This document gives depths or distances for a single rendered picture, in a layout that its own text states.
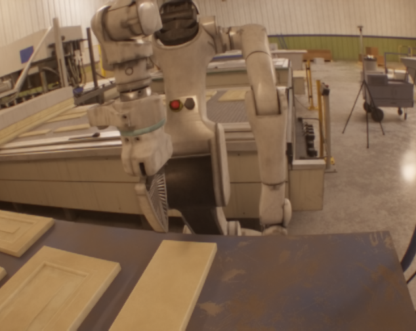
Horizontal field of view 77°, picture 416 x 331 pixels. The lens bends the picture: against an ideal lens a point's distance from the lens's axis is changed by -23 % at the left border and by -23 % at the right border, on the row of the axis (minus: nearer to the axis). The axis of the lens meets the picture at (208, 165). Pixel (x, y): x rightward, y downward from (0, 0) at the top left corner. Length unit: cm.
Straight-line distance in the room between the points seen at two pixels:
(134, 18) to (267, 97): 43
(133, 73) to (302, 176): 177
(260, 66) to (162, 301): 59
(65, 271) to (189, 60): 67
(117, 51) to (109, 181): 213
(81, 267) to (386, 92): 528
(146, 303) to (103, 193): 210
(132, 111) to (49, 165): 248
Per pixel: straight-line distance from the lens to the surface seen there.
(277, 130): 77
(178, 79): 97
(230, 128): 215
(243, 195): 222
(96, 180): 264
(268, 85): 80
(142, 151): 49
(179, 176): 93
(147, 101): 49
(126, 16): 48
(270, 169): 79
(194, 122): 94
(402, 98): 569
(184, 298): 60
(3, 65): 711
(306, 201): 223
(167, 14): 104
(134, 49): 48
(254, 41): 94
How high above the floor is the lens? 148
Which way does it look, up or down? 22 degrees down
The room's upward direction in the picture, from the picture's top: 8 degrees counter-clockwise
